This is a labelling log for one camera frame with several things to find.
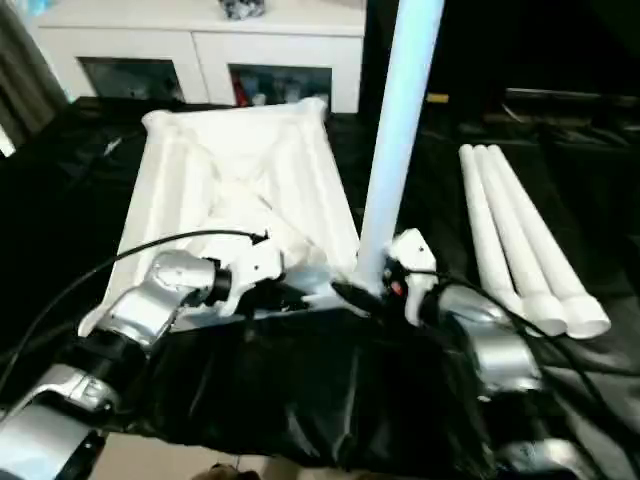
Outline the white plastic table leg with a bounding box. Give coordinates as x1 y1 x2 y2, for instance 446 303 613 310
485 143 613 339
472 143 570 338
458 144 526 321
355 0 446 294

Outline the white plastic table top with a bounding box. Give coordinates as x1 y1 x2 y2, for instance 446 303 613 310
77 97 371 337

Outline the black glossy mat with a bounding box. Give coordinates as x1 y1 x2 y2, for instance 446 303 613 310
0 94 640 480

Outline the dark robot torso part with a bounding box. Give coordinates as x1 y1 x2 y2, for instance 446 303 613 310
209 462 261 480

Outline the white cabinet with glass doors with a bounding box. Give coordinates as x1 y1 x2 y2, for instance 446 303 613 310
34 0 366 114

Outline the black bundle on cabinet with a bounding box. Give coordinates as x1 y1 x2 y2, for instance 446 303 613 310
219 0 266 21

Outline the grey curtain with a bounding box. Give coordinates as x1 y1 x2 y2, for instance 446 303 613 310
0 9 69 151

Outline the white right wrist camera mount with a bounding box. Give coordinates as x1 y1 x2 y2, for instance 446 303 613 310
384 228 436 326

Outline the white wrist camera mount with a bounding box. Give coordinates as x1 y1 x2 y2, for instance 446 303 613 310
227 234 286 319
384 228 436 326

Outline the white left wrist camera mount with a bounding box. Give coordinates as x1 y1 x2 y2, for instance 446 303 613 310
227 234 286 319

